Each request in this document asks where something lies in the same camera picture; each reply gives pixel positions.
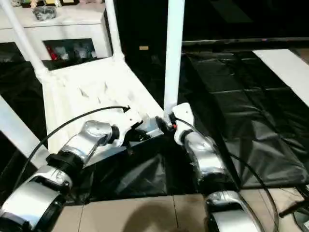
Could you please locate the white glass-door cabinet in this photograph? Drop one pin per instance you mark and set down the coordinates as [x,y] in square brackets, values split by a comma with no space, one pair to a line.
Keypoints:
[72,29]

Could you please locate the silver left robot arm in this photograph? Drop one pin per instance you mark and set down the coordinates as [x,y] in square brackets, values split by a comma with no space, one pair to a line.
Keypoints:
[79,142]

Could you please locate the white board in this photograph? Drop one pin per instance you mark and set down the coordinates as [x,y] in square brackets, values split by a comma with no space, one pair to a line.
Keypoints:
[285,70]

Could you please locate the dark grey bundle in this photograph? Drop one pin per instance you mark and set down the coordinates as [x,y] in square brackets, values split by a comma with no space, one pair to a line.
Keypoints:
[44,13]

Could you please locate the black plastic mat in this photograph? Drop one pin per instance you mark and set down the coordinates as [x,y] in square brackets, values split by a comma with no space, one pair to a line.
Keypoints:
[241,108]

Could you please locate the black metal rail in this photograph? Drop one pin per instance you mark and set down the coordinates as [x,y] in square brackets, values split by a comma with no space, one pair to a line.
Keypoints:
[241,41]

